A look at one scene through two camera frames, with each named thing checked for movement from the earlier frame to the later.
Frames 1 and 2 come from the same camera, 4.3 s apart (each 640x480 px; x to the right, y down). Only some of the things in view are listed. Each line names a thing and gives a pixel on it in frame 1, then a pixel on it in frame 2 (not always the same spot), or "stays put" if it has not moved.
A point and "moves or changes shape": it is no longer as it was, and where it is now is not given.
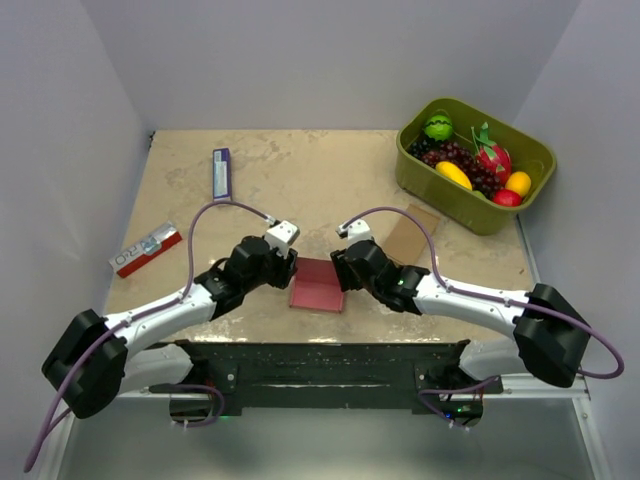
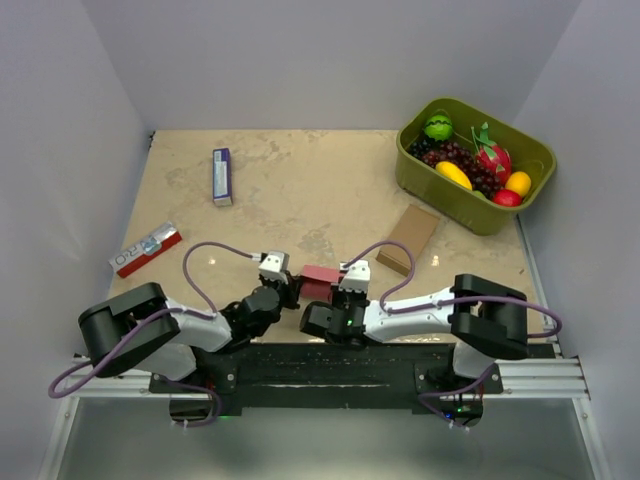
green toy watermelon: [439, 127] stays put
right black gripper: [347, 282] to [337, 293]
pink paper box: [316, 286] moves or changes shape
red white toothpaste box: [146, 250] stays put
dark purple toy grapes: [432, 152] stays put
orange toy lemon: [520, 182] stays put
